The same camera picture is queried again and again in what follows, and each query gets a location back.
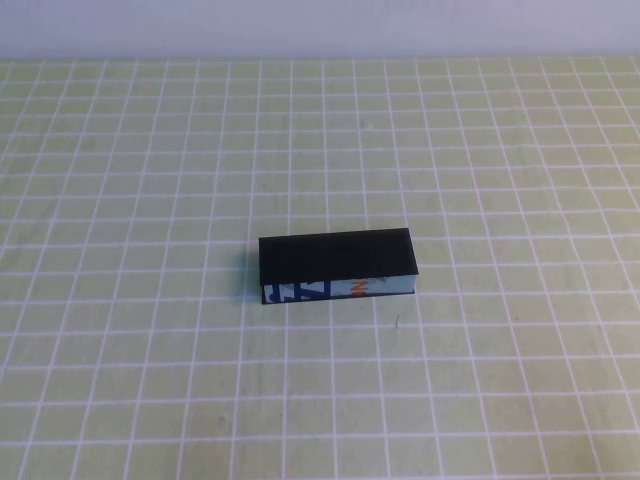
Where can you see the black glasses case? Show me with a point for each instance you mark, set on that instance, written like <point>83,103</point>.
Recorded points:
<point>330,255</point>

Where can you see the small dark thread scrap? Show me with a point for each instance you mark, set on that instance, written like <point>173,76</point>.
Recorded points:
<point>396,323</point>

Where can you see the green white-checked tablecloth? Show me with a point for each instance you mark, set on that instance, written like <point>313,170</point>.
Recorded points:
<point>150,375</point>

